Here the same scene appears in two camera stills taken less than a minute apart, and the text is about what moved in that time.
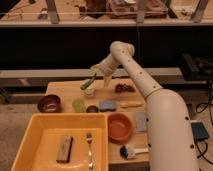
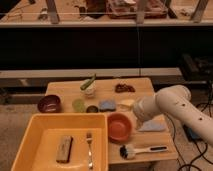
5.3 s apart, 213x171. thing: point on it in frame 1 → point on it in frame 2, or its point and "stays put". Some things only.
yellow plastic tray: (37, 147) stays put
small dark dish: (92, 109) stays put
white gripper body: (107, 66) → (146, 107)
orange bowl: (119, 127) stays put
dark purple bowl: (50, 103) stays put
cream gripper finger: (107, 81) → (138, 123)
